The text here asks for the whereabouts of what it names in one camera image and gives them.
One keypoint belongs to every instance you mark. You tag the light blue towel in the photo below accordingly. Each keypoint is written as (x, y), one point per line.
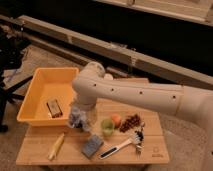
(78, 119)

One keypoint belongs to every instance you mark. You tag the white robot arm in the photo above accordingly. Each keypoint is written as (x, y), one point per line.
(185, 102)

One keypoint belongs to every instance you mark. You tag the white paper cup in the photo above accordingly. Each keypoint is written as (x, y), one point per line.
(108, 76)

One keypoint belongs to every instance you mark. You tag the green plastic cup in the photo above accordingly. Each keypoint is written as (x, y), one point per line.
(107, 127)

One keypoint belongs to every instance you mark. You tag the orange ball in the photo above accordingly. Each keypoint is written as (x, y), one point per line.
(116, 120)

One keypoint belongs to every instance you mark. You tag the bunch of dark grapes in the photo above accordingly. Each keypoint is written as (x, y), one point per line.
(130, 122)

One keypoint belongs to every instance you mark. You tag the brown block in bin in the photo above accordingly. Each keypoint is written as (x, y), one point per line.
(54, 108)

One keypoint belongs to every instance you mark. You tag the blue grey sponge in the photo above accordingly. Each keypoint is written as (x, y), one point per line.
(91, 146)

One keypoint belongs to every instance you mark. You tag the yellow plastic bin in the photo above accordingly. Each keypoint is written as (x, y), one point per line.
(48, 84)

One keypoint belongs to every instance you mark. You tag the white dish brush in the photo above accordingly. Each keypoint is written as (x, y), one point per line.
(135, 138)

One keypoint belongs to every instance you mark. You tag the long wooden beam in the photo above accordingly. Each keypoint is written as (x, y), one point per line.
(126, 56)

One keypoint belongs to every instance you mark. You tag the black tripod stand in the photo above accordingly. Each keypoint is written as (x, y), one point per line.
(10, 58)

